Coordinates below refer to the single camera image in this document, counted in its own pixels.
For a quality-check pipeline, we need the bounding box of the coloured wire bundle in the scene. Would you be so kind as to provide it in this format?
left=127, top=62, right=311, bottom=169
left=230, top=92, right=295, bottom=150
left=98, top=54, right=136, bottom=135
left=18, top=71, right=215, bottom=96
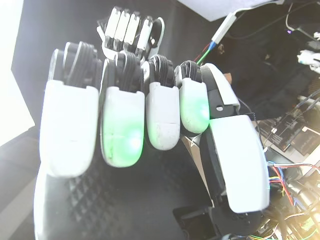
left=266, top=161, right=320, bottom=240

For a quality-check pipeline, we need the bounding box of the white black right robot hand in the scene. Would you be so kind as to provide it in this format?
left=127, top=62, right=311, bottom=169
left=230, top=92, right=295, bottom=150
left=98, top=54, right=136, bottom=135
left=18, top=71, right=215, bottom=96
left=33, top=41, right=272, bottom=240

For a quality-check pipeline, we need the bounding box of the white cable sleeve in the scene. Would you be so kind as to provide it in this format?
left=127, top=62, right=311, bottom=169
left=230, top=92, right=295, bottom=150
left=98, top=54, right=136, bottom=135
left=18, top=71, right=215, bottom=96
left=210, top=11, right=238, bottom=44

